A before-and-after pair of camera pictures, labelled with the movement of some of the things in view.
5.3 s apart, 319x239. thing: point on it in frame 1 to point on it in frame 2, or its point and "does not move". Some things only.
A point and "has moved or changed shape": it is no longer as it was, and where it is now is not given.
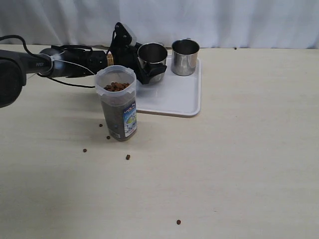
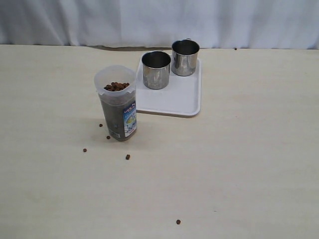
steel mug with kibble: [184, 56] does not move
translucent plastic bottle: [116, 86] does not move
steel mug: [153, 53] has moved or changed shape
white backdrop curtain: [281, 24] does not move
